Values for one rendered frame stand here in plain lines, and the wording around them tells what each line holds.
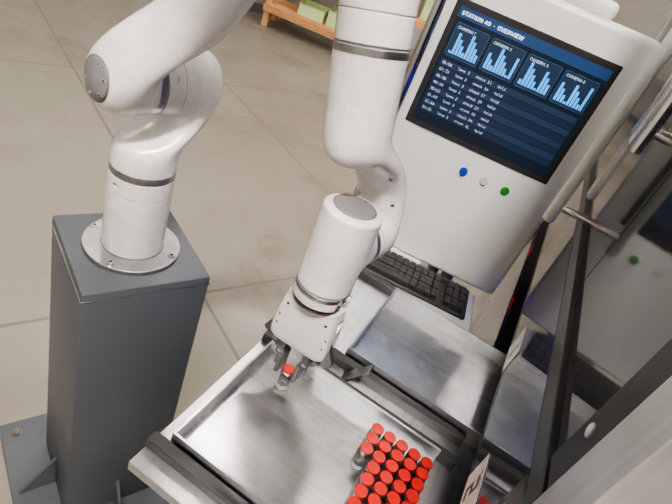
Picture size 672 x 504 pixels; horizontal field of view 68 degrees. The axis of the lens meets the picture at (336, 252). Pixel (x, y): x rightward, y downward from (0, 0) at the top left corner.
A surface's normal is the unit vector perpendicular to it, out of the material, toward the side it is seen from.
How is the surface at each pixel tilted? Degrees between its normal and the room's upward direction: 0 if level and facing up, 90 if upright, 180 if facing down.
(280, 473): 0
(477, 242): 90
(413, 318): 0
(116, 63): 70
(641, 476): 90
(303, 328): 91
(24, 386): 0
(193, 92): 91
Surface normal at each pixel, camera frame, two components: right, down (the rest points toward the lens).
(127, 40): -0.26, 0.02
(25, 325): 0.33, -0.77
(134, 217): 0.18, 0.61
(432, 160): -0.31, 0.46
